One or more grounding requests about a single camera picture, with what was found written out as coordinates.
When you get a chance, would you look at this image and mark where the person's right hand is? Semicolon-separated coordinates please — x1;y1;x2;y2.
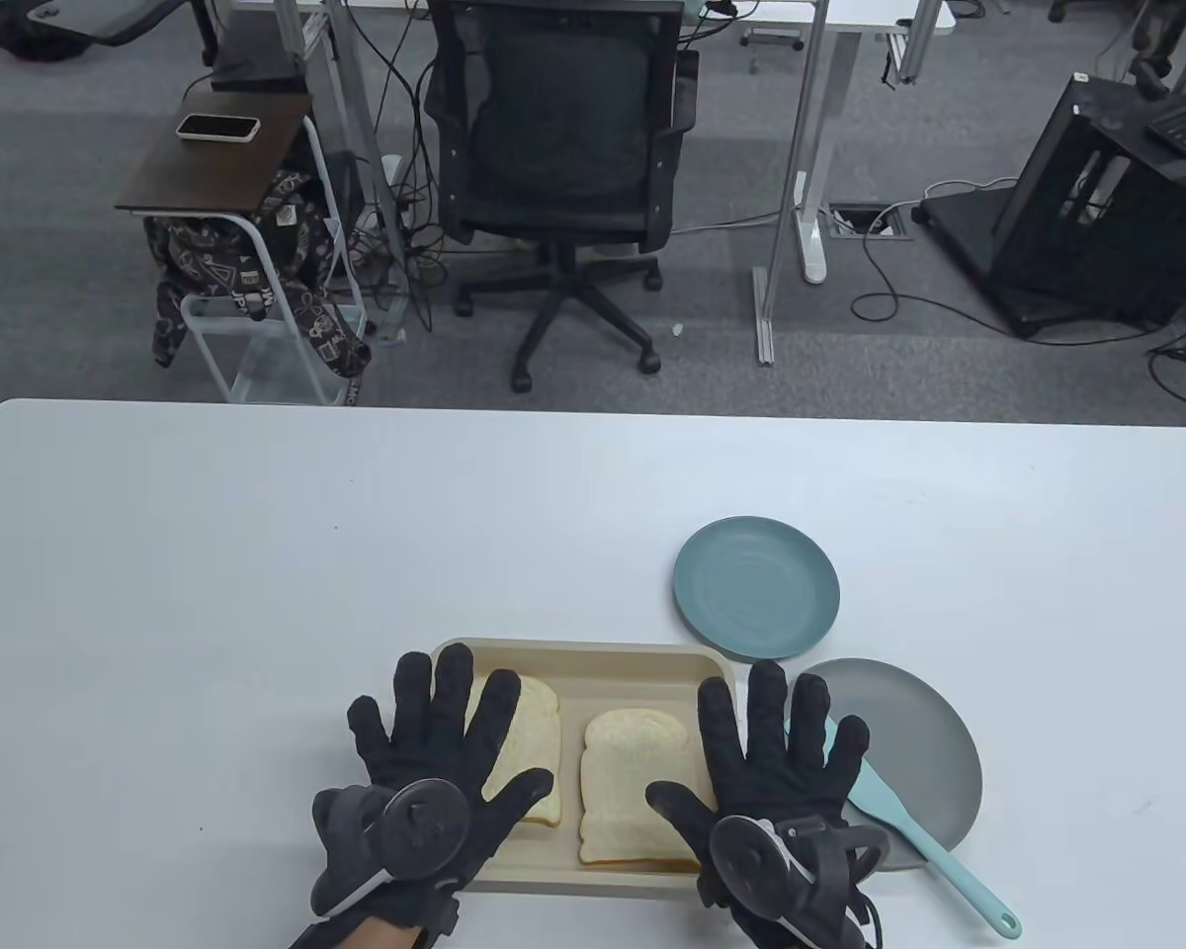
645;660;871;949

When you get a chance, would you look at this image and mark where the person's left hand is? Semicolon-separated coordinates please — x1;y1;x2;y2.
346;644;554;935

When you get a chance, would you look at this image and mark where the white toast slice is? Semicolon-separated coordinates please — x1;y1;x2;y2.
465;674;562;831
579;708;718;873

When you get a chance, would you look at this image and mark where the grey hand controller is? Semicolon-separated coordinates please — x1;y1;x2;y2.
309;779;471;918
707;815;892;949

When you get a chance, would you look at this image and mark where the beige baking tray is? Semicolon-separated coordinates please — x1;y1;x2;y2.
430;638;742;901

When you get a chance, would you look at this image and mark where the teal dessert spatula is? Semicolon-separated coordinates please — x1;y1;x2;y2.
786;717;1024;940

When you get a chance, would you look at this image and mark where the person's left forearm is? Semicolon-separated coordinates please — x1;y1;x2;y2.
331;917;424;949

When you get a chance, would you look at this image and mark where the grey round plate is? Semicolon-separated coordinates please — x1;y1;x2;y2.
801;658;984;873

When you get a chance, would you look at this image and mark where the teal round plate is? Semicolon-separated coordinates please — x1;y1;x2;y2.
673;516;841;663

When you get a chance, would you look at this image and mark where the brown patterned jacket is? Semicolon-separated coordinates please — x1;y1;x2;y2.
144;170;373;408

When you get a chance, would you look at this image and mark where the metal floor socket box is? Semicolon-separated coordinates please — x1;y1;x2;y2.
828;205;916;242

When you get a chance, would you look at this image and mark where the black equipment stand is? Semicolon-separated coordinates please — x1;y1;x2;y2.
912;71;1186;340

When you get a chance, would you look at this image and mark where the black office chair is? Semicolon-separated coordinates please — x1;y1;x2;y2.
425;0;701;393

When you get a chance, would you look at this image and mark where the dark wooden side table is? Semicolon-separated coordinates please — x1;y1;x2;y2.
116;92;369;406

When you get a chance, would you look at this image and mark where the black smartphone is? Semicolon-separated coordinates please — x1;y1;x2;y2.
176;114;261;144

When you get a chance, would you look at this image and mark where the white office desk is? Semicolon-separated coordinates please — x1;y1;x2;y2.
212;0;958;367

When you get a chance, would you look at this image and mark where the black cable bundle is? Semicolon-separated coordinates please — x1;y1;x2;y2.
341;0;451;332

